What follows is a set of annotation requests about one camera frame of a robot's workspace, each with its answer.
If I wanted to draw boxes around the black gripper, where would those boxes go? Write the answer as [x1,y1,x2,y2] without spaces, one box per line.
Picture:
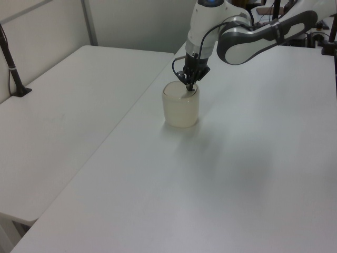
[176,52,211,92]

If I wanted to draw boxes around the beige trash bin with lid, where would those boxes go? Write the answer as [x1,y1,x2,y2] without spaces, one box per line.
[161,81,201,129]

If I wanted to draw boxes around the brown background board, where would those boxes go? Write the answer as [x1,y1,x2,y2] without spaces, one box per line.
[256,6,284,16]

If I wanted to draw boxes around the black background stand pole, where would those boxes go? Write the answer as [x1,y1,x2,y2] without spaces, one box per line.
[273,0,281,22]

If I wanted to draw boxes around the white side table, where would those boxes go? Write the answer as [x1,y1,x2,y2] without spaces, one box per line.
[0,45,176,253]

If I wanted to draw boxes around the black table clamp with pole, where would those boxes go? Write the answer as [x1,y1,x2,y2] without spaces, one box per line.
[320,0,337,56]

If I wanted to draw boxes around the black pole with base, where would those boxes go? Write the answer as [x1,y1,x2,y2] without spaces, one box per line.
[0,23,33,99]

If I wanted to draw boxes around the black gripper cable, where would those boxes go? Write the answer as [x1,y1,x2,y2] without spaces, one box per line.
[171,21,239,80]

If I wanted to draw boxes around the grey partition post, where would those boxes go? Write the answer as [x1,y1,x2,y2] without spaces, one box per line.
[81,0,98,46]

